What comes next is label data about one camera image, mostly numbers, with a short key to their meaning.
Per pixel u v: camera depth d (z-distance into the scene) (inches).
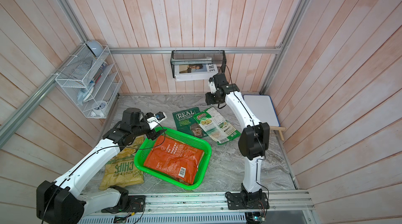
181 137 34.9
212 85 32.8
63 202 14.7
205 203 29.4
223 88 25.4
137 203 28.7
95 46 32.2
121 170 32.1
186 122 40.5
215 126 39.7
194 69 37.5
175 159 33.2
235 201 28.8
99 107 35.5
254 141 20.3
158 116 26.0
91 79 30.7
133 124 24.2
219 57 39.3
